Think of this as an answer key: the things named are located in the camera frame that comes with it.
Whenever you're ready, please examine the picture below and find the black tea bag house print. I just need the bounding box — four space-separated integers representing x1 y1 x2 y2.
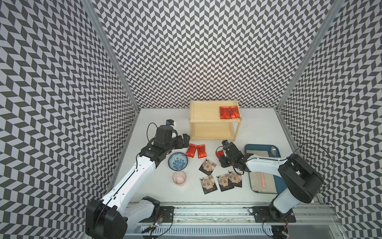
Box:
200 175 217 195
228 171 242 188
217 173 234 192
199 159 217 175

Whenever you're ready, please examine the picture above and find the aluminium mounting rail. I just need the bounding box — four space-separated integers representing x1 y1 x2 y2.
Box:
122 203 348 239

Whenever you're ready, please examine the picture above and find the red tea bag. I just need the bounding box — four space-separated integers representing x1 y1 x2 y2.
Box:
229 106 240 119
186 143 198 158
197 144 207 158
215 150 225 158
219 106 231 120

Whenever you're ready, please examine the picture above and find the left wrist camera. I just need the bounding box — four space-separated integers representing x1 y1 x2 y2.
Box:
166 119 175 126

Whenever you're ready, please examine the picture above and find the teal tray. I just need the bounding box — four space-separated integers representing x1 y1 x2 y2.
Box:
244 144 287 194

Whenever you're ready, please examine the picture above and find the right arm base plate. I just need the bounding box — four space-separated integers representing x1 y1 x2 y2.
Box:
251 206 296 223

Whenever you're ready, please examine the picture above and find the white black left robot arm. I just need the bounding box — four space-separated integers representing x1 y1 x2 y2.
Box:
85 124 190 239

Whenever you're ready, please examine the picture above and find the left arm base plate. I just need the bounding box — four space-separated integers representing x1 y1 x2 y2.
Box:
139 206 175 223

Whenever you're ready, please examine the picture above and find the pink handled metal spoon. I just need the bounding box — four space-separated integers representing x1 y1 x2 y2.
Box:
261 146 277 187

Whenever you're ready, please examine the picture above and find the pink translucent cup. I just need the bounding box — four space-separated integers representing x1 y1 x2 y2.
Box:
172 171 187 186

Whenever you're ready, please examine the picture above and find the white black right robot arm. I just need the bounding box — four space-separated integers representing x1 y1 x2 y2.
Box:
219 140 324 221

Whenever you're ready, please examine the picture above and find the light wooden two-tier shelf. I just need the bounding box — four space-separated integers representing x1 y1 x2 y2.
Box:
189 100 242 141

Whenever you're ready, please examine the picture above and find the blue patterned ceramic bowl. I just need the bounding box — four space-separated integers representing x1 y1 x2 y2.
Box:
168 152 188 171

